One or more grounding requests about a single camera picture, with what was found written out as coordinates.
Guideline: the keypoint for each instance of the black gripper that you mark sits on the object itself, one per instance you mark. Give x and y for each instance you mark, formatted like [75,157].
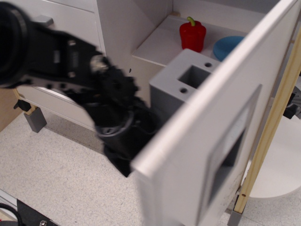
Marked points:
[125,134]

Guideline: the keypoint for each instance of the white toy fridge door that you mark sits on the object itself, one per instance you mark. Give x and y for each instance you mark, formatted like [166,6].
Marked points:
[270,26]

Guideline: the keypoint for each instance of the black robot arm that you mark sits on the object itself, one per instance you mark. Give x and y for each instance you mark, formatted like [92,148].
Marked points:
[34,55]

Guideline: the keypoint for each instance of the white fridge shelf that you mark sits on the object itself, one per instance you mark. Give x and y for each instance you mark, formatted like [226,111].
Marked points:
[164,44]

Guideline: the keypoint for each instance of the grey ice dispenser panel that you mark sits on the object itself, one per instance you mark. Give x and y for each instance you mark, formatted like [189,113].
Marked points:
[206,109]

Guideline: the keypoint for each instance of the white oven door with window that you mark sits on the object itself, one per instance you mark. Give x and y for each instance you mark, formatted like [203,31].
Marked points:
[57,104]

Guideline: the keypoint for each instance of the black clamp knob left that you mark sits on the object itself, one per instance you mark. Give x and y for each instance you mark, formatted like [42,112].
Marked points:
[23,105]

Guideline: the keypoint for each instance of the grey right foot cap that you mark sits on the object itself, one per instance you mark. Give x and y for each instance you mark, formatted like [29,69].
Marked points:
[234,219]

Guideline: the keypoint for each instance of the wooden side panel left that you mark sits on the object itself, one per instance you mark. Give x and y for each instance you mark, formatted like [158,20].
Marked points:
[7,111]

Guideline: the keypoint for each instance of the white toy kitchen cabinet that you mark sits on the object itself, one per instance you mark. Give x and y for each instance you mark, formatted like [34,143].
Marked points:
[115,27]

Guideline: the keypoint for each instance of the red toy bell pepper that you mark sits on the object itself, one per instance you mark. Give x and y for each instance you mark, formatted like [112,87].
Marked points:
[192,35]

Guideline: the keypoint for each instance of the blue toy plate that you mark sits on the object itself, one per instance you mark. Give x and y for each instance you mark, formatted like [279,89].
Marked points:
[223,47]

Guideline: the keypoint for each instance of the white round table base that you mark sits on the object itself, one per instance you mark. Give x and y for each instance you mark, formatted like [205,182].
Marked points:
[280,173]

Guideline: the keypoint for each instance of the black clamp at right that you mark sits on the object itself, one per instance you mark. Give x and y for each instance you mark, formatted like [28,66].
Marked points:
[294,105]

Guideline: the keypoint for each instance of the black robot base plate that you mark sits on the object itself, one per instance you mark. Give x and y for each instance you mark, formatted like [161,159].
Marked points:
[31,217]

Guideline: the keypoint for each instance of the aluminium rail profile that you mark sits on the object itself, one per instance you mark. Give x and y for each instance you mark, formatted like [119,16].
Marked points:
[8,199]

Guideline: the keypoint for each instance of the light wooden corner post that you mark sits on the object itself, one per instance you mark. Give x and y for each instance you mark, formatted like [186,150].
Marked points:
[291,74]

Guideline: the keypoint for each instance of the grey oven door handle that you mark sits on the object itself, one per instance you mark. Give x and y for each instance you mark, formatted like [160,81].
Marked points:
[43,20]

